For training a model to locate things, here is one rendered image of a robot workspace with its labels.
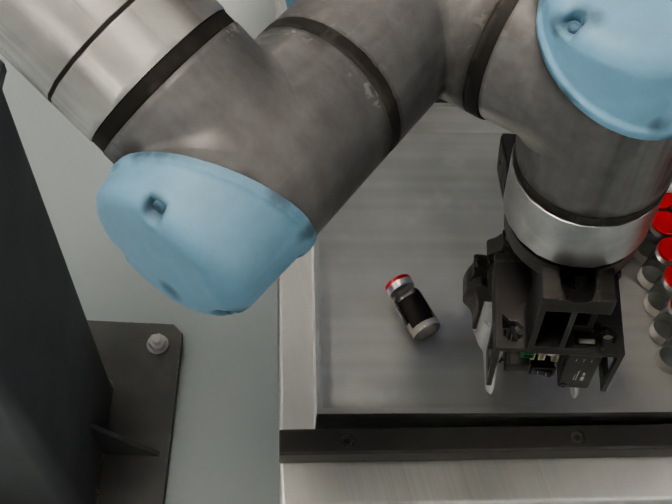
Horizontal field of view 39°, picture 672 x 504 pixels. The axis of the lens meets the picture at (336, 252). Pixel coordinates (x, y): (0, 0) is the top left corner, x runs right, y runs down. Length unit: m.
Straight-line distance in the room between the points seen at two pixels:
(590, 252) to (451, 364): 0.24
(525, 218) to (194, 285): 0.18
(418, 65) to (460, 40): 0.02
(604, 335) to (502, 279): 0.06
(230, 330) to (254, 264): 1.32
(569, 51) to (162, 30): 0.15
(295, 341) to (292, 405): 0.05
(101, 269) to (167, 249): 1.40
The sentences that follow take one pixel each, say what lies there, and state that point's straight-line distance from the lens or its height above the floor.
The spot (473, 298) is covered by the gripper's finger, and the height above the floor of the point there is 0.97.
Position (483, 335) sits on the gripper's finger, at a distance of 0.66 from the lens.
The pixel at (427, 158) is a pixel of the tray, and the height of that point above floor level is 0.88.
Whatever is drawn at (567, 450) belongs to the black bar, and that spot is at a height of 0.90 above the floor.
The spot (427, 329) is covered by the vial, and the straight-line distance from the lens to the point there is 0.68.
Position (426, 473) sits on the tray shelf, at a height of 0.88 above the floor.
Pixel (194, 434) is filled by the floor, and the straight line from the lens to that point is 1.61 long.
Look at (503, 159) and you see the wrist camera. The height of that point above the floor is 1.03.
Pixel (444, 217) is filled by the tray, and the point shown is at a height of 0.88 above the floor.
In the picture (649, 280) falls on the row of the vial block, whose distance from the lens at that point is 0.75.
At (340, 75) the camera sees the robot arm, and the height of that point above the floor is 1.22.
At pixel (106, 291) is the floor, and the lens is 1.73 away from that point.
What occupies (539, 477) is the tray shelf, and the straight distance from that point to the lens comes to 0.68.
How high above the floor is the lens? 1.51
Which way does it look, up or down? 59 degrees down
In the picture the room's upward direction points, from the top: 7 degrees clockwise
